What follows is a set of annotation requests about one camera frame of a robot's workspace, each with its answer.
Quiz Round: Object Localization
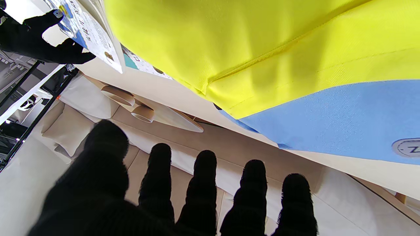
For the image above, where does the blue and white cover book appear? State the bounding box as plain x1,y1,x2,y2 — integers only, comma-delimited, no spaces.
44,0,125,74

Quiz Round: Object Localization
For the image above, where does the grey cushion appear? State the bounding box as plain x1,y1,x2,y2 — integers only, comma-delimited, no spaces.
54,143,85,162

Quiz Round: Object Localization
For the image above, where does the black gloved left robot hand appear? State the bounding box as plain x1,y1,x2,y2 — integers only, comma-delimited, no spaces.
28,120,319,236

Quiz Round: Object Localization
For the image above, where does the beige sofa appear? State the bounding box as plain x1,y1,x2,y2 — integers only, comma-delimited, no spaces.
39,74,420,236

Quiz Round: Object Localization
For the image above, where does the wide shallow wooden bowl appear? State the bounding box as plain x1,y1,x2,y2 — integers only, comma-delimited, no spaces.
101,86,136,106

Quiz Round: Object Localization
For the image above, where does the yellow and blue school bag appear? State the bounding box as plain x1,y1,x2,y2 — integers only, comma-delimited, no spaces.
104,0,420,165

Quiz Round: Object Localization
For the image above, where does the beige cushion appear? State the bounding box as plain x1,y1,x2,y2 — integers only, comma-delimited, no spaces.
42,104,96,156

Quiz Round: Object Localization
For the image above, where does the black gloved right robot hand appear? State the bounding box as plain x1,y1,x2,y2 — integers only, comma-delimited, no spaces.
0,9,96,65

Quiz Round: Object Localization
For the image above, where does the small deep wooden bowl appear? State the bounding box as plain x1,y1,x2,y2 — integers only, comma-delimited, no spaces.
131,105,155,124

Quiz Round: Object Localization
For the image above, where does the black stand pole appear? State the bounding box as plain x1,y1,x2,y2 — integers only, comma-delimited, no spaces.
0,62,42,108
0,69,78,171

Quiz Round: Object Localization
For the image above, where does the teal and white cover book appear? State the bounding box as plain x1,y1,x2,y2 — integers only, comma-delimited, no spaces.
121,44,173,80

